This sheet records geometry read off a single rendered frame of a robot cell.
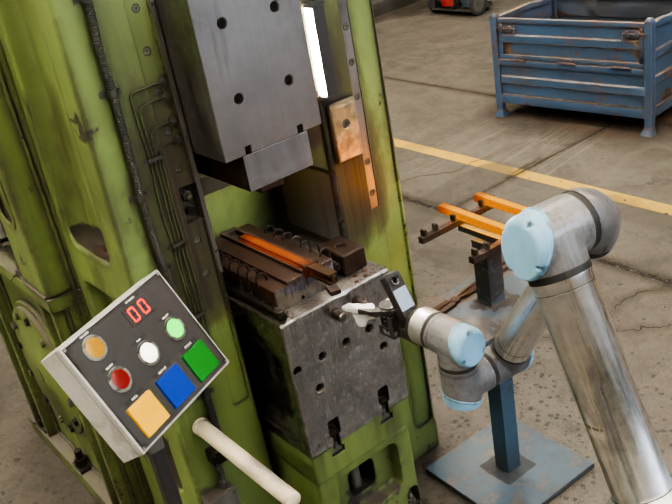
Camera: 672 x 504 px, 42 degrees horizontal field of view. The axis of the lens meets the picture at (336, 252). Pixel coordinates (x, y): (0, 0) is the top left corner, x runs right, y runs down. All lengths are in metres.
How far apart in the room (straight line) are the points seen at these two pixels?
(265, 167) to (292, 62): 0.27
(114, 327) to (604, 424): 1.02
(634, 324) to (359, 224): 1.58
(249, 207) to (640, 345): 1.72
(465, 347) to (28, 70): 1.33
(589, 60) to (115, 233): 4.11
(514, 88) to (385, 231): 3.60
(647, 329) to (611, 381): 2.19
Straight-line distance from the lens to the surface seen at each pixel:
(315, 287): 2.37
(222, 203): 2.71
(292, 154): 2.22
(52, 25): 2.06
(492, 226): 2.53
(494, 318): 2.60
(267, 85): 2.15
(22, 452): 3.82
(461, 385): 1.99
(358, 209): 2.59
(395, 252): 2.74
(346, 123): 2.48
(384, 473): 2.83
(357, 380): 2.51
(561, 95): 5.99
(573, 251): 1.54
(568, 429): 3.25
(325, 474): 2.58
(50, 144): 2.48
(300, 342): 2.32
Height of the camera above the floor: 2.06
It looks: 26 degrees down
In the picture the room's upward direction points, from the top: 11 degrees counter-clockwise
